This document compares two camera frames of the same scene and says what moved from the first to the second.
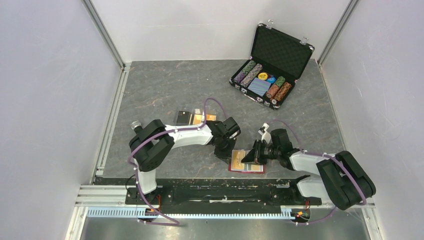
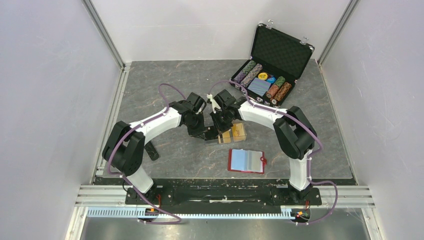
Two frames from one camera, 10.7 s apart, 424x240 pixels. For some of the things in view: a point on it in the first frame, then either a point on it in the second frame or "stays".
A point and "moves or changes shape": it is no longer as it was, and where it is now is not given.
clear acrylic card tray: (194, 116) moves or changes shape
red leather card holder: (235, 164) stays
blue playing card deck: (259, 86) stays
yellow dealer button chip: (262, 76) stays
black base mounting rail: (212, 193) stays
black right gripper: (254, 155) -> (221, 128)
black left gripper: (226, 155) -> (200, 130)
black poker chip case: (277, 60) stays
